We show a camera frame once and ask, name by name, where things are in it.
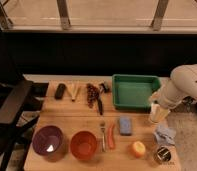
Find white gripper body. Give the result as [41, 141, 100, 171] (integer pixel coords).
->
[148, 91, 159, 106]

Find dark red grape bunch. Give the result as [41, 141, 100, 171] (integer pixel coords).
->
[86, 83, 99, 108]

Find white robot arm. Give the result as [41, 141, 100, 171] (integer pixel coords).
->
[149, 64, 197, 109]

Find white paper cup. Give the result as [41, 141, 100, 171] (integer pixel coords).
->
[149, 103, 170, 123]

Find green plastic tray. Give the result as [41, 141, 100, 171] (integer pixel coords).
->
[112, 74, 161, 110]

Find blue crumpled cloth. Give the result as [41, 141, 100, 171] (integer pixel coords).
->
[154, 125, 176, 146]

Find blue sponge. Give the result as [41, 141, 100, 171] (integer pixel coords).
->
[119, 116, 132, 136]

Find small dark clip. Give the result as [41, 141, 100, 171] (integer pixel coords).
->
[100, 82, 110, 93]

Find yellow orange fruit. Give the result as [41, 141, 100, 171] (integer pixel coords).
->
[131, 141, 146, 158]

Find metal can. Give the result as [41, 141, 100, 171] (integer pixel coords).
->
[154, 146, 172, 164]

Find orange carrot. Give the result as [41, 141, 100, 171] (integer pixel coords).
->
[107, 124, 115, 150]

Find silver fork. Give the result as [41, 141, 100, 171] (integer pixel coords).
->
[100, 121, 106, 152]

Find pale wooden tongs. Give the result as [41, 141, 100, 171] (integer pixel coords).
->
[68, 83, 80, 101]

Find orange bowl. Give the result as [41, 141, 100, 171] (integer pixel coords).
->
[70, 131, 98, 161]

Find black rectangular block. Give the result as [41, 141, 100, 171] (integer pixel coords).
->
[54, 83, 66, 99]

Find purple bowl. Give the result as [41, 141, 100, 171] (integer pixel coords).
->
[32, 125, 63, 156]

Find black office chair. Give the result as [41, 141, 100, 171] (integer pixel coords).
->
[0, 29, 48, 171]

